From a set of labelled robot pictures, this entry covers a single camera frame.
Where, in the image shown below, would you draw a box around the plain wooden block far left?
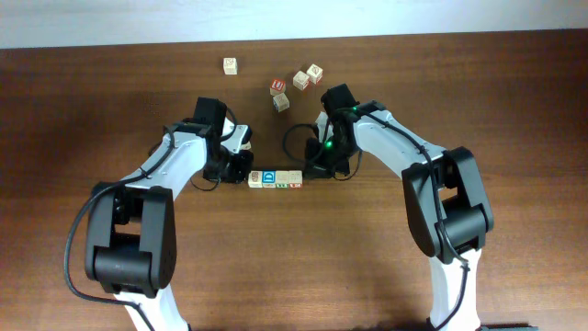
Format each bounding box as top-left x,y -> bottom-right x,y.
223,58 -> 238,75

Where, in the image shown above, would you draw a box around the wooden block red drawing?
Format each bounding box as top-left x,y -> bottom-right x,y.
247,170 -> 263,188

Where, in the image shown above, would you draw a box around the wooden block red picture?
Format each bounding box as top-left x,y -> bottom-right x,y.
288,170 -> 303,188

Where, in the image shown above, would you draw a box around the wooden block beside top right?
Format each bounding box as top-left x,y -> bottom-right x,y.
293,71 -> 310,91

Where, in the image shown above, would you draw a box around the red U wooden block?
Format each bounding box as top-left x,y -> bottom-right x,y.
269,79 -> 287,96

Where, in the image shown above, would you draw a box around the blue D wooden block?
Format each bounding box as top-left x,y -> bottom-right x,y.
262,170 -> 276,188

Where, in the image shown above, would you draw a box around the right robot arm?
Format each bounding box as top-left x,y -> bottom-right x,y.
303,84 -> 494,330

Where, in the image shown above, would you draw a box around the red E wooden block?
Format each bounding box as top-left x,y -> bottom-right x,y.
275,170 -> 289,188

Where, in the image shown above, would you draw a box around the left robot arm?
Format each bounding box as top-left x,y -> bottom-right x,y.
83,97 -> 253,330

